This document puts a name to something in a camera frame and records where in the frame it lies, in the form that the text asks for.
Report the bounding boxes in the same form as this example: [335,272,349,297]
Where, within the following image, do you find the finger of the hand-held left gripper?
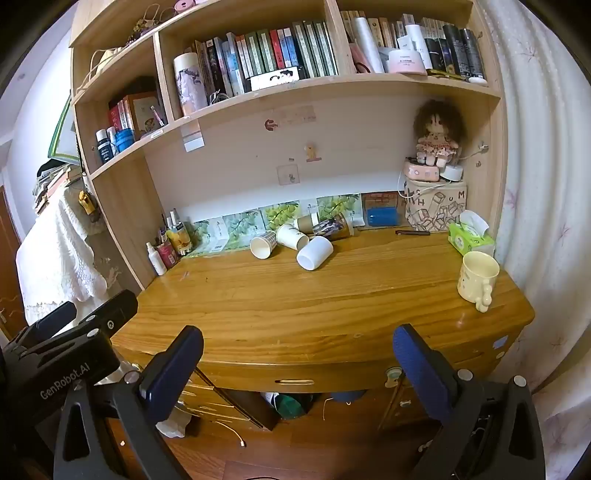
[76,290,139,339]
[8,301,78,348]

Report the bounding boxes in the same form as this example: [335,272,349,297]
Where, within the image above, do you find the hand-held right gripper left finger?
[52,325,205,480]

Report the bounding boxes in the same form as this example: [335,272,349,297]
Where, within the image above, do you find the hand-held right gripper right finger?
[392,324,546,480]

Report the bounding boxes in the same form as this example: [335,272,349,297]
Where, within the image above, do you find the white plastic cup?
[296,235,334,271]

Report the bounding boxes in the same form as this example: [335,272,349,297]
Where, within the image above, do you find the patterned paper cup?
[250,231,278,260]

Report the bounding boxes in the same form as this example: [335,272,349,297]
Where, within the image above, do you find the purple patterned clear cup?
[313,213,355,240]

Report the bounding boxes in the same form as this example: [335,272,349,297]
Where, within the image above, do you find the white paper cup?
[276,223,310,251]

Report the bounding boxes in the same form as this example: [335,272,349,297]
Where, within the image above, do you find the white plastic bag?
[157,406,192,438]

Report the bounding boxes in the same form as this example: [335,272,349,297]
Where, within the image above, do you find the white lace cloth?
[16,187,110,320]

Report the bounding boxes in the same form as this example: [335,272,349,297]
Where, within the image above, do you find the white spray bottle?
[146,241,168,276]

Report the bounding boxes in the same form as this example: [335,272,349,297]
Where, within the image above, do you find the yellow print bottle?
[166,222,195,257]

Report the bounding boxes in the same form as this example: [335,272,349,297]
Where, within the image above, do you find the wooden bookshelf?
[69,0,509,291]

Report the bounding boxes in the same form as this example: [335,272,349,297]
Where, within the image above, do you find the wooden desk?
[111,222,536,435]

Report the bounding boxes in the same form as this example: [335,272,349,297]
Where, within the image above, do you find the leaf print box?
[187,217,230,257]
[263,202,302,232]
[222,210,267,248]
[316,194,363,223]

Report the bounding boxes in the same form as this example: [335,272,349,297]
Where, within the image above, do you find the green bag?
[276,393,315,420]

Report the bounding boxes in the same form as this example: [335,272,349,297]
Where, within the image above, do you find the stack of books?
[31,161,84,214]

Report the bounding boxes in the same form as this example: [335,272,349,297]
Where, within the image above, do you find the green tissue box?
[447,210,496,257]

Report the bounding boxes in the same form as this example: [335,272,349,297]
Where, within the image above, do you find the dark bottle with white cap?
[95,130,115,162]

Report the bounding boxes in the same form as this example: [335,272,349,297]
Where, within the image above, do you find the blue box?
[367,207,399,227]

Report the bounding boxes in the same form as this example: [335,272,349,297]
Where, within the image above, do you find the cube print storage box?
[405,178,468,232]

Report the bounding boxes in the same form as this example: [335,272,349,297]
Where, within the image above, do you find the brown printed card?
[361,191,403,227]

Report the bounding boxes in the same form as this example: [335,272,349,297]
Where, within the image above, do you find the green framed picture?
[48,95,79,163]

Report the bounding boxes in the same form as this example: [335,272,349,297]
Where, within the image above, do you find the red books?
[107,99,127,132]

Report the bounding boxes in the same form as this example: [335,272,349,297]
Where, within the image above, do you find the picture print box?
[122,91,162,139]

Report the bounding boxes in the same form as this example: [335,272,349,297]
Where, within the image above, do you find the pink device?
[403,158,441,182]

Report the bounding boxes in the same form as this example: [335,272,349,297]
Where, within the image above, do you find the floral curtain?
[475,0,591,462]

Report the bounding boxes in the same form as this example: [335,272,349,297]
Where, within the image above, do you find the white floral print tube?
[173,52,208,117]

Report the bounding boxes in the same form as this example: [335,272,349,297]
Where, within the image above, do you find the curly haired doll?
[412,99,465,167]

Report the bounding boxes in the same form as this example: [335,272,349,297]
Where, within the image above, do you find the white box with black print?
[249,66,309,92]

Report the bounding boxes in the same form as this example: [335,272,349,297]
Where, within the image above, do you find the paper gift bag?
[124,4,174,47]

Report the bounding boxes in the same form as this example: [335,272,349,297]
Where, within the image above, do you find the row of green blue books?
[191,19,340,97]

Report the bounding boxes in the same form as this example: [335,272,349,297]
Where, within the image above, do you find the pink white jar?
[387,47,428,75]

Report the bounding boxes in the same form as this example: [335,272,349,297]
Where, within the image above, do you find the black tubes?
[443,24,485,80]

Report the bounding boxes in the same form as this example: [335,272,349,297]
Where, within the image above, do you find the clear plastic roll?
[351,16,386,73]

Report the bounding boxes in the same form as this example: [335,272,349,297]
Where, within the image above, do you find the row of pale dark books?
[339,9,485,77]

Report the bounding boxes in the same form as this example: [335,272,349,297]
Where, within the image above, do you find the white cable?
[210,418,247,448]

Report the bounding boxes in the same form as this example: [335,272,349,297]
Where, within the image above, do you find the cream mug with knobbly handle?
[457,251,501,313]

